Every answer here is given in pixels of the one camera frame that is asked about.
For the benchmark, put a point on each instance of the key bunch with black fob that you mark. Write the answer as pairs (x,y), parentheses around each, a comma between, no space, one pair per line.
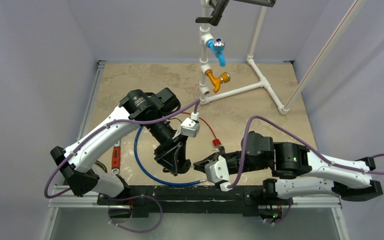
(219,149)

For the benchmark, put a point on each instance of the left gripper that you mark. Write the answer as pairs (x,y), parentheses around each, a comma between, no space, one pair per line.
(169,157)

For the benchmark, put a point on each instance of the black padlock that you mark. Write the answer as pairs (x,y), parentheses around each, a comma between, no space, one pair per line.
(181,167)

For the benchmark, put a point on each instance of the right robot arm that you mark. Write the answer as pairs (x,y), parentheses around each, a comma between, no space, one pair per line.
(298,171)

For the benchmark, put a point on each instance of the orange faucet valve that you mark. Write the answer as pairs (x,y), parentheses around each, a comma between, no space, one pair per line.
(217,81)

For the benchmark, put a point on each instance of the blue faucet valve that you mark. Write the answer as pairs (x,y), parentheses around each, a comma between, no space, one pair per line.
(217,46)

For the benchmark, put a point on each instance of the red handled adjustable wrench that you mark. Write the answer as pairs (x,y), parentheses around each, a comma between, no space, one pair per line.
(116,158)

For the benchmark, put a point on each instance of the white diagonal pole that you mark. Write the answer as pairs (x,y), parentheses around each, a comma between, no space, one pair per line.
(328,46)

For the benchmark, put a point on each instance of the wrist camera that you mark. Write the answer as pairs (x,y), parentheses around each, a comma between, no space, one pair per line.
(217,173)
(190,127)

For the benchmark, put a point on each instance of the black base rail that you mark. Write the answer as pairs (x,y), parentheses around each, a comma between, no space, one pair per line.
(245,200)

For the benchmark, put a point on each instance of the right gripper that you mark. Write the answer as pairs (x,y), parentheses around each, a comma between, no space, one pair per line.
(233,160)

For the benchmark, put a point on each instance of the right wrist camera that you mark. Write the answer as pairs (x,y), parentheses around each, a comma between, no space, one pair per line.
(217,173)

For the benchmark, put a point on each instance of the red cable seal lock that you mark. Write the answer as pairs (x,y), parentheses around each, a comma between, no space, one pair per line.
(215,141)

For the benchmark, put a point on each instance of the white PVC pipe frame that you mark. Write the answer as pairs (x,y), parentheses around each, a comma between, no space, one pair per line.
(245,76)

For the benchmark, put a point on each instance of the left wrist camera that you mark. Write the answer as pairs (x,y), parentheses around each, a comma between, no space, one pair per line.
(190,127)

